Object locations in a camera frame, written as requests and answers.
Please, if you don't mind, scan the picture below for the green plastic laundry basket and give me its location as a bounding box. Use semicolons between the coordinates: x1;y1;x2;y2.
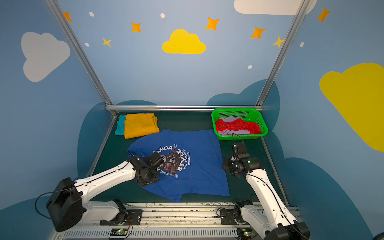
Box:
211;109;269;141

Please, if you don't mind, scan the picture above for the blue printed t-shirt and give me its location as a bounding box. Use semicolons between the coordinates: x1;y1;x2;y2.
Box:
127;130;230;202

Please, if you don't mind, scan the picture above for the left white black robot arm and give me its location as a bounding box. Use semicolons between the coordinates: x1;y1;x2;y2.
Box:
46;152;164;232

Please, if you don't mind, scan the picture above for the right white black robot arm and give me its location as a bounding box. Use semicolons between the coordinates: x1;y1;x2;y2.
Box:
222;157;310;240

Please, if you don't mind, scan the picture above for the lilac t-shirt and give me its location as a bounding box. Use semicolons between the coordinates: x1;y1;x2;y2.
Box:
217;116;251;136

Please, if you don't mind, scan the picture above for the red t-shirt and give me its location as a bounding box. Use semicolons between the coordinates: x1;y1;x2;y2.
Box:
215;119;262;135

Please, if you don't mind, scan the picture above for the folded yellow t-shirt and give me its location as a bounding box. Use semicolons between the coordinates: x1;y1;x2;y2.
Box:
124;113;160;139

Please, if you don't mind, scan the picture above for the folded teal t-shirt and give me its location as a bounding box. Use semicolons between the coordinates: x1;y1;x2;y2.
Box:
115;115;126;136

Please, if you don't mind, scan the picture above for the right green circuit board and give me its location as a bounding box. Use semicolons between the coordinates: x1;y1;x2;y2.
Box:
236;228;254;240

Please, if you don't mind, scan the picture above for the green circuit board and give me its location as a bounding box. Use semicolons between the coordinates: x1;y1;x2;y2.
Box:
236;228;254;240
109;228;129;239

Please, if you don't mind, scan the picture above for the left green circuit board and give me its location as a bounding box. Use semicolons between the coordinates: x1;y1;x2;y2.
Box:
109;228;129;239

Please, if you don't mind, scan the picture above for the back horizontal aluminium bar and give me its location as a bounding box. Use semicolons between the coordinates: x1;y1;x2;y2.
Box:
106;105;263;112

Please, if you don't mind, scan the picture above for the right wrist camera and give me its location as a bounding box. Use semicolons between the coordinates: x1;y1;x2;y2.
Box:
233;143;250;160

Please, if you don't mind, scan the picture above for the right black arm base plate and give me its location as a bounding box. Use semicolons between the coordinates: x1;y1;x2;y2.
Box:
217;208;245;225

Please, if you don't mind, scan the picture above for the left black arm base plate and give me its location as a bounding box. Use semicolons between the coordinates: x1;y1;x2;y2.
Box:
100;209;143;226

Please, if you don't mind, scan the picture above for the aluminium front rail frame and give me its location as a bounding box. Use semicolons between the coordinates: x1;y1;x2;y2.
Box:
47;202;310;240

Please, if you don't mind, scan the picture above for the left diagonal aluminium post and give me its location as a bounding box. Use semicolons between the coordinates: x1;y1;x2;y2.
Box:
45;0;113;107

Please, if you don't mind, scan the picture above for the diagonal aluminium post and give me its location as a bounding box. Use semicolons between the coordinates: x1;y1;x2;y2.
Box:
45;0;113;107
255;0;311;110

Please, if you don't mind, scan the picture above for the right diagonal aluminium post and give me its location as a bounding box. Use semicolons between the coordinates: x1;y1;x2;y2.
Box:
255;0;311;110

